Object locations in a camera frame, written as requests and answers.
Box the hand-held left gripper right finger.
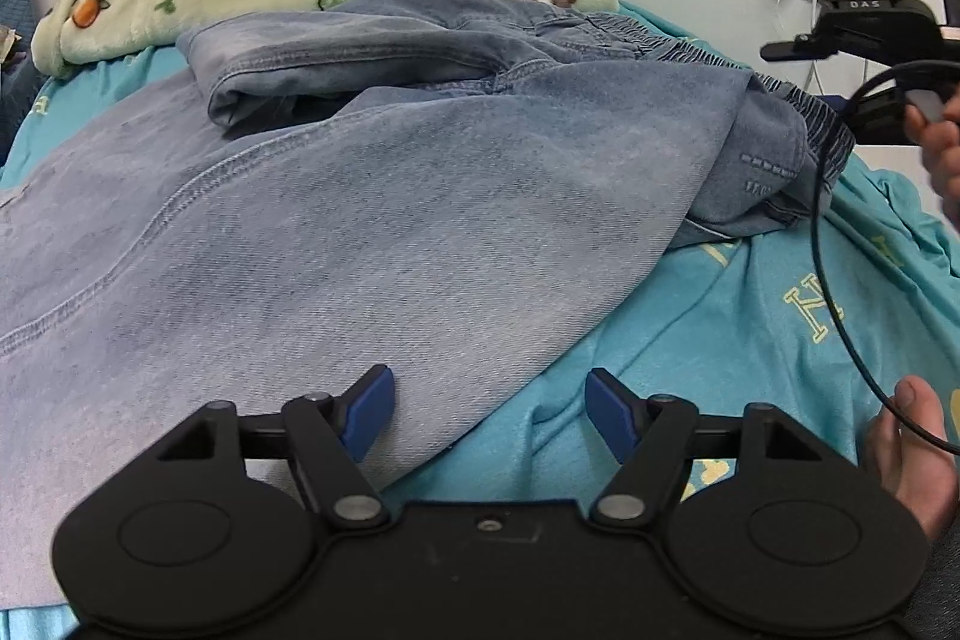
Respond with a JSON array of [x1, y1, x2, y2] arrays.
[[583, 366, 837, 532]]

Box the black cable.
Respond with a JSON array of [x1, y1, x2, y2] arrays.
[[810, 61, 960, 457]]

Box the person's grey trouser leg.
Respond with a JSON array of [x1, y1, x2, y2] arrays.
[[904, 512, 960, 640]]

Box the person's right hand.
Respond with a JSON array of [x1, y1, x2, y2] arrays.
[[904, 85, 960, 221]]

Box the teal printed bed sheet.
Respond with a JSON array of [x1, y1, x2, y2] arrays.
[[0, 0, 960, 640]]

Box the blue denim jeans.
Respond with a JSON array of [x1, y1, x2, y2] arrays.
[[0, 0, 856, 607]]

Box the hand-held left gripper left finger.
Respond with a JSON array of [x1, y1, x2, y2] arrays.
[[154, 364, 397, 532]]

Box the person's bare foot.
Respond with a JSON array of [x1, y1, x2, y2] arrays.
[[862, 376, 960, 540]]

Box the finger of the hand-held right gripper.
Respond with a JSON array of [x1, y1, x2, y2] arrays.
[[760, 32, 832, 64]]

